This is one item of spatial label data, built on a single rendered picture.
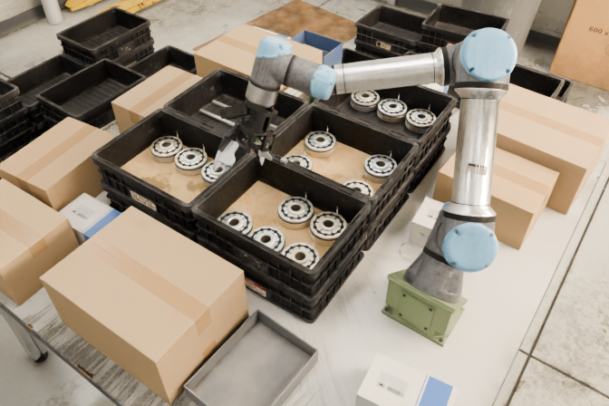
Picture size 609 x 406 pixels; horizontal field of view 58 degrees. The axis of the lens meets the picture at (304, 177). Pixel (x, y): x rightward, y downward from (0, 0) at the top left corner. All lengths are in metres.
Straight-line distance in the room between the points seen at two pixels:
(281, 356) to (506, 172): 0.87
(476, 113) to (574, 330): 1.50
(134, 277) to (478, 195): 0.84
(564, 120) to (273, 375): 1.24
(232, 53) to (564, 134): 1.22
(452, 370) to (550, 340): 1.06
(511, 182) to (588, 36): 2.37
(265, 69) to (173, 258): 0.53
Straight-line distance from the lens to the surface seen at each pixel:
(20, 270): 1.69
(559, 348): 2.53
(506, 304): 1.67
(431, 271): 1.43
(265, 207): 1.64
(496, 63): 1.26
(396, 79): 1.40
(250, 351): 1.50
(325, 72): 1.27
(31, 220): 1.73
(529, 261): 1.80
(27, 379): 2.49
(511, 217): 1.74
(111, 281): 1.45
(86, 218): 1.78
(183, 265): 1.43
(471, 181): 1.28
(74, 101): 2.85
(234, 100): 2.07
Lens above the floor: 2.00
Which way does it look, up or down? 43 degrees down
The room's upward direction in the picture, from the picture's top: straight up
